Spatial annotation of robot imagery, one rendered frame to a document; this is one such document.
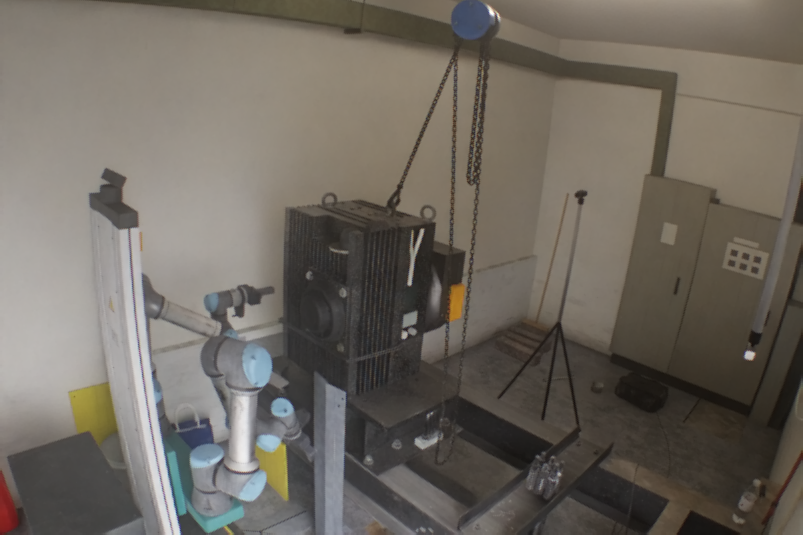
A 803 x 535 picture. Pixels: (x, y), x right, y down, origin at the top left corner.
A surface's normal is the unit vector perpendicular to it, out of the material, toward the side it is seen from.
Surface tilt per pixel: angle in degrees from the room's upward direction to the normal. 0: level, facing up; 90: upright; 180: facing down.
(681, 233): 90
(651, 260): 90
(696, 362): 90
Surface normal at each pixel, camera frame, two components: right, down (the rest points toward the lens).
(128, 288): 0.75, 0.26
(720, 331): -0.69, 0.14
